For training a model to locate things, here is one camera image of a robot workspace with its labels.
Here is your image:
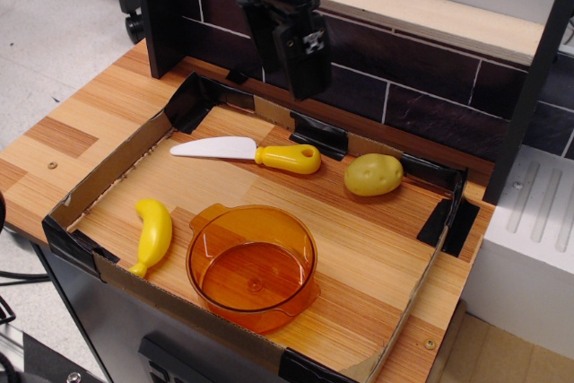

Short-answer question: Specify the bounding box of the white toy sink drainboard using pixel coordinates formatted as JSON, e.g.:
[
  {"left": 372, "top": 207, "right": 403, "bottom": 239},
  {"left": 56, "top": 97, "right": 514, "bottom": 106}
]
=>
[{"left": 463, "top": 146, "right": 573, "bottom": 358}]

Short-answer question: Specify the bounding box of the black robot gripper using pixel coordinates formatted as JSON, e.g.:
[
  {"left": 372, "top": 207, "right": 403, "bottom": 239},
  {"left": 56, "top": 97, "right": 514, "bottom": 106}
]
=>
[{"left": 236, "top": 0, "right": 332, "bottom": 100}]

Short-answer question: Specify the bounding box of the black chair wheel base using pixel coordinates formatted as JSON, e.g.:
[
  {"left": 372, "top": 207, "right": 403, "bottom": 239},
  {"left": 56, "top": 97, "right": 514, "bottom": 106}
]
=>
[{"left": 118, "top": 0, "right": 144, "bottom": 44}]

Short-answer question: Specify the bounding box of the white toy knife yellow handle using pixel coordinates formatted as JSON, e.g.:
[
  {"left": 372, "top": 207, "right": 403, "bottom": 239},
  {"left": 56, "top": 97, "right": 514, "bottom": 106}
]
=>
[{"left": 170, "top": 136, "right": 322, "bottom": 175}]

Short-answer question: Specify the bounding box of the yellow toy banana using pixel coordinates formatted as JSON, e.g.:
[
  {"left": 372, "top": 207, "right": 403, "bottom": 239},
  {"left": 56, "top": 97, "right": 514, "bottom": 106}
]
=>
[{"left": 129, "top": 198, "right": 173, "bottom": 278}]

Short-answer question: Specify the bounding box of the yellow toy potato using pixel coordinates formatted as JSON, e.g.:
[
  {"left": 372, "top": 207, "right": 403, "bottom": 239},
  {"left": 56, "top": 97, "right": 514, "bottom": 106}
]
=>
[{"left": 344, "top": 153, "right": 404, "bottom": 196}]

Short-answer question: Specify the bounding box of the black cable on floor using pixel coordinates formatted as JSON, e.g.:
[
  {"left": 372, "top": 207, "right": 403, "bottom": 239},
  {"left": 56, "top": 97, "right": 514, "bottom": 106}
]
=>
[{"left": 0, "top": 269, "right": 50, "bottom": 288}]

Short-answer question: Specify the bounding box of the cardboard fence with black tape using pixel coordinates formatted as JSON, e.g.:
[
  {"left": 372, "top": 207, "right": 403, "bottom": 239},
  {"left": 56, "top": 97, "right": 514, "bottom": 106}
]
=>
[{"left": 43, "top": 74, "right": 484, "bottom": 382}]

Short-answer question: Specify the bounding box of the black shelf frame wooden top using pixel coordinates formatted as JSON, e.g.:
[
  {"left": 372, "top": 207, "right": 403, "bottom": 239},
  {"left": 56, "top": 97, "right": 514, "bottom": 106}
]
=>
[{"left": 140, "top": 0, "right": 573, "bottom": 204}]

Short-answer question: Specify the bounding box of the orange transparent plastic pot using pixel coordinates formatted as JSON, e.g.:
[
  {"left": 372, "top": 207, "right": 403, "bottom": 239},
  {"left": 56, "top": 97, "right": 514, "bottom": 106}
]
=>
[{"left": 187, "top": 205, "right": 321, "bottom": 334}]

